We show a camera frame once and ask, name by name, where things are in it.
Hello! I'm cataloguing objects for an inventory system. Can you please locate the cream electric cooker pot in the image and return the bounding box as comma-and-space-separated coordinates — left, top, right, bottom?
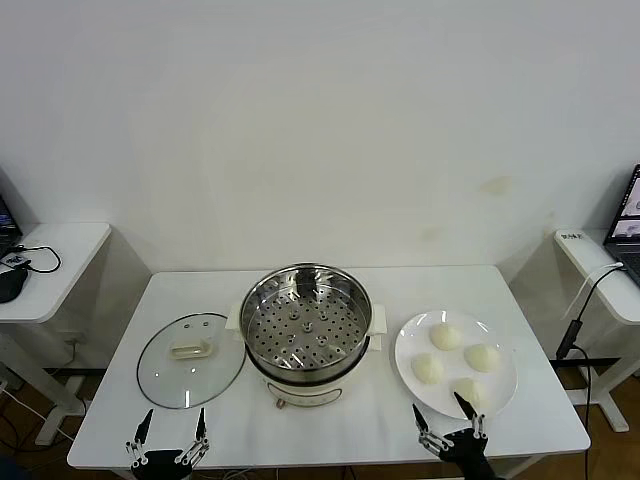
225, 302, 389, 411

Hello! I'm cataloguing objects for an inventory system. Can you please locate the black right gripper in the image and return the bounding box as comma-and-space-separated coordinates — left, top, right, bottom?
411, 391, 496, 480

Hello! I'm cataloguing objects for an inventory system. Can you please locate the thin black looped cable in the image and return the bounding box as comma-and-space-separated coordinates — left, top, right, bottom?
9, 244, 63, 275

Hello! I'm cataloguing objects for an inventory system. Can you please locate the black cable with adapter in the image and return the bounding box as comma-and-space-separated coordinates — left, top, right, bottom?
555, 260, 626, 454

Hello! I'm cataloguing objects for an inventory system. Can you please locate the white side table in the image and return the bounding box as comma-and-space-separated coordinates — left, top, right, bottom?
552, 227, 640, 434
0, 222, 112, 446

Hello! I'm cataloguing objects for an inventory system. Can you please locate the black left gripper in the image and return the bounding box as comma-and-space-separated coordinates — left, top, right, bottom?
124, 407, 211, 480

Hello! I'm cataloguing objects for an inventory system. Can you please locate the round glass pot lid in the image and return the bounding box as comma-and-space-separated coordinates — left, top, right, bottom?
135, 312, 246, 410

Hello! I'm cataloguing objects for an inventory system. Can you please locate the white flat cable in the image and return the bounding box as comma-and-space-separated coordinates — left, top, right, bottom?
561, 261, 621, 320

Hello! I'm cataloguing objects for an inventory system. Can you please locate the stainless steel steamer basket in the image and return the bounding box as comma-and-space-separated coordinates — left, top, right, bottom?
238, 262, 374, 384

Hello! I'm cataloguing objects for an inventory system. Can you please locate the white round plate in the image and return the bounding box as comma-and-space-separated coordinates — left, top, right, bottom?
393, 309, 519, 421

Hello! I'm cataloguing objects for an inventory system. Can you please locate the black open laptop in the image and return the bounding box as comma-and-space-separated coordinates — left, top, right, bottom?
602, 162, 640, 281
0, 167, 24, 259

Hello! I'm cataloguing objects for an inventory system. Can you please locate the black computer mouse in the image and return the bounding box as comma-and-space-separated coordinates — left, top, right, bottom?
0, 267, 29, 305

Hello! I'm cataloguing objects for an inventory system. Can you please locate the white steamed baozi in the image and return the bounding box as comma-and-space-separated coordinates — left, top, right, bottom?
429, 322, 464, 353
410, 352, 445, 386
463, 343, 503, 374
452, 377, 491, 409

